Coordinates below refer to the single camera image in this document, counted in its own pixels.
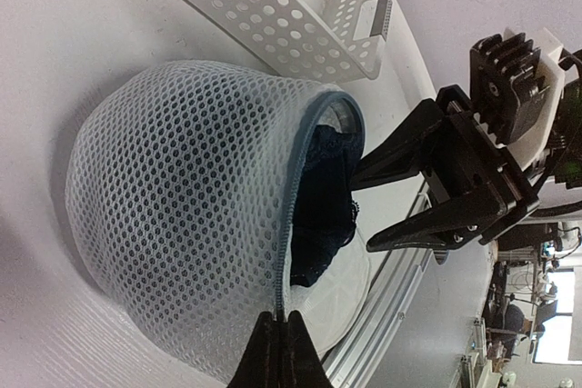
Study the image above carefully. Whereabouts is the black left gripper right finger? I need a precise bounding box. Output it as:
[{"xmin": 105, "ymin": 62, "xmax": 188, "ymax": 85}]
[{"xmin": 285, "ymin": 311, "xmax": 333, "ymax": 388}]

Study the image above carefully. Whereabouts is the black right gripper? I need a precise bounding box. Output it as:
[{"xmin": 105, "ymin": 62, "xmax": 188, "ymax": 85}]
[{"xmin": 350, "ymin": 85, "xmax": 539, "ymax": 253}]

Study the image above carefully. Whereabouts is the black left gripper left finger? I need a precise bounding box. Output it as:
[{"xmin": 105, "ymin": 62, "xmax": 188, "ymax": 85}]
[{"xmin": 230, "ymin": 312, "xmax": 286, "ymax": 388}]

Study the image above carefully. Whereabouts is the dark navy lace bra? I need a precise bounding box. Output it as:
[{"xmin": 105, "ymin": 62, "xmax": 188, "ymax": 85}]
[{"xmin": 290, "ymin": 124, "xmax": 364, "ymax": 287}]

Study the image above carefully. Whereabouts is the white mesh laundry bag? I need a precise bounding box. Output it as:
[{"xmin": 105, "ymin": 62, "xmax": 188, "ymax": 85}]
[{"xmin": 65, "ymin": 60, "xmax": 369, "ymax": 380}]

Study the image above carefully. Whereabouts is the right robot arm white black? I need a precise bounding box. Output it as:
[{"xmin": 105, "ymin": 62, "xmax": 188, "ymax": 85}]
[{"xmin": 351, "ymin": 35, "xmax": 581, "ymax": 252}]

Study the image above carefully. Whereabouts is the white plastic basket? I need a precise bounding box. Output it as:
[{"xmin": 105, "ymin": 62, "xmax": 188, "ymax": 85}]
[{"xmin": 185, "ymin": 0, "xmax": 393, "ymax": 83}]

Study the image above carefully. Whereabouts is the aluminium table front rail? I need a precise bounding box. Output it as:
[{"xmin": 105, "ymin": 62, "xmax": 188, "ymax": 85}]
[{"xmin": 323, "ymin": 176, "xmax": 433, "ymax": 387}]

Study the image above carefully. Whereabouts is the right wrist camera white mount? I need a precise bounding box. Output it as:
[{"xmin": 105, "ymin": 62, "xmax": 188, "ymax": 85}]
[{"xmin": 469, "ymin": 28, "xmax": 581, "ymax": 169}]

